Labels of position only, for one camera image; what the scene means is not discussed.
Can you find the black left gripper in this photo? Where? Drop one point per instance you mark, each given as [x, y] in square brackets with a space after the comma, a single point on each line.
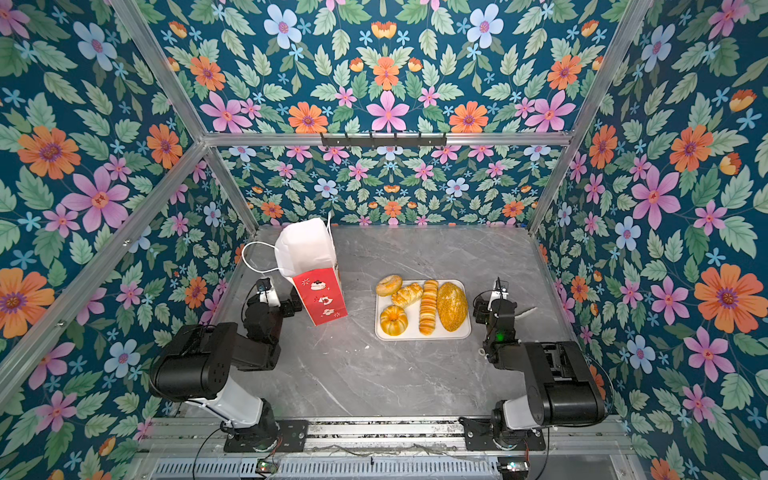
[283, 311]

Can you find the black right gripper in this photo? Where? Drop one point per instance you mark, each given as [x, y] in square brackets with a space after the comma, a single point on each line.
[482, 309]

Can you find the round yellow fake bun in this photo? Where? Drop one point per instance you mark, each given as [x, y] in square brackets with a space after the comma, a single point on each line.
[452, 306]

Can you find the ridged spiral fake bread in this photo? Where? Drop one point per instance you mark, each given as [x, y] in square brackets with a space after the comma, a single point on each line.
[428, 308]

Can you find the red white paper bag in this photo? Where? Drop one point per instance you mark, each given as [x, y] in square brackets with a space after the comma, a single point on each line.
[305, 255]

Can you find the small yellow fake pastry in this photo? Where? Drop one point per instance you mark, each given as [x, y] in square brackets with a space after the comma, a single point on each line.
[407, 295]

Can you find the tan fake bagel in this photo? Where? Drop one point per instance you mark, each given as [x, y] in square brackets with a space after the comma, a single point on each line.
[389, 285]

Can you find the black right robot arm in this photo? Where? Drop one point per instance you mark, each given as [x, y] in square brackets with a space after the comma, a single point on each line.
[559, 388]

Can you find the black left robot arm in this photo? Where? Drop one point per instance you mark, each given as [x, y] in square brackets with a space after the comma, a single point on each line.
[194, 367]

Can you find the white rectangular tray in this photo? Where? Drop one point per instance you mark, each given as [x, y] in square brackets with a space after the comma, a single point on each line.
[416, 323]

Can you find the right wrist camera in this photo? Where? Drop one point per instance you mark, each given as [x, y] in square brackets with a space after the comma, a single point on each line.
[500, 290]

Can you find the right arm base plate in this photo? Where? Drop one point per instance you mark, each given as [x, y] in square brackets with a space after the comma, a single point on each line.
[486, 434]

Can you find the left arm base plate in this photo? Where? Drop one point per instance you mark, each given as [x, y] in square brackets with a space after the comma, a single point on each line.
[267, 436]

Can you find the aluminium front rail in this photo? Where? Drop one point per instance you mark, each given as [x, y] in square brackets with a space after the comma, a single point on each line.
[438, 435]

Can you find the white slotted cable duct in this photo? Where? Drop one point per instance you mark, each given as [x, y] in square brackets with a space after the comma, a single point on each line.
[329, 468]

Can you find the black wall hook rail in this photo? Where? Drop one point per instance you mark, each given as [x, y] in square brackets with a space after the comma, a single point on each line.
[371, 140]

